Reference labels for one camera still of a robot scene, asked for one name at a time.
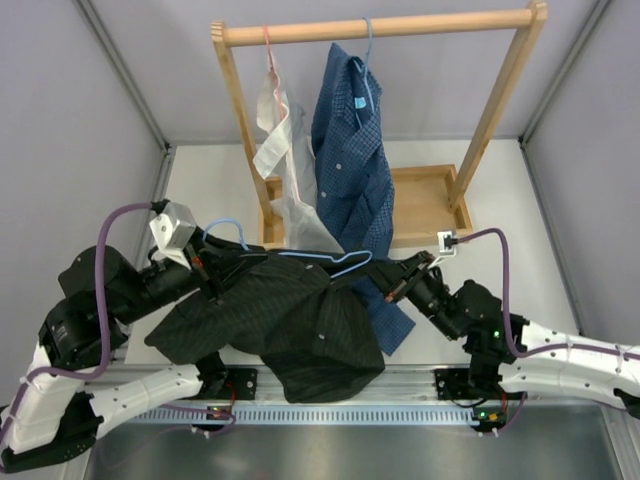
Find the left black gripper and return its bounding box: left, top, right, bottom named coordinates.
left=113, top=223, right=270, bottom=324

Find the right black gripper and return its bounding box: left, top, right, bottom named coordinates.
left=360, top=250, right=463, bottom=341

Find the light blue hanger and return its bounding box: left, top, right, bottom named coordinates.
left=203, top=218, right=373, bottom=279

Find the black striped shirt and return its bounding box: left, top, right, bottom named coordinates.
left=144, top=254, right=385, bottom=403

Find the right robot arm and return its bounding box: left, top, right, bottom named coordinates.
left=365, top=252, right=639, bottom=418

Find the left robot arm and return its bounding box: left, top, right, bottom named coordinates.
left=1, top=229, right=264, bottom=474

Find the blue checked shirt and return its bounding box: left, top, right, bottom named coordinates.
left=309, top=42, right=417, bottom=357

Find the white shirt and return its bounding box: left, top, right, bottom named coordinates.
left=253, top=72, right=343, bottom=253

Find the blue hanger with shirt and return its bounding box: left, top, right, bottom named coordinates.
left=354, top=17, right=376, bottom=126

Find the wooden clothes rack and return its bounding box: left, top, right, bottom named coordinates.
left=211, top=1, right=548, bottom=248

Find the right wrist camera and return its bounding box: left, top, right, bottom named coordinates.
left=428, top=230, right=458, bottom=269

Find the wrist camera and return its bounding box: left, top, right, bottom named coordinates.
left=149, top=199, right=197, bottom=270
left=428, top=230, right=458, bottom=269

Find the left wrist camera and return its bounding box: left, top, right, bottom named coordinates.
left=149, top=199, right=197, bottom=270

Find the aluminium mounting rail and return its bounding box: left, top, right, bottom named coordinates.
left=89, top=363, right=621, bottom=404

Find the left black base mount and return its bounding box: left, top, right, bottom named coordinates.
left=214, top=367, right=258, bottom=401

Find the slotted grey cable duct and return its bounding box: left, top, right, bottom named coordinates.
left=114, top=403, right=501, bottom=426

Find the pink wire hanger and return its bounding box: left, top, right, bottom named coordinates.
left=262, top=24, right=286, bottom=120

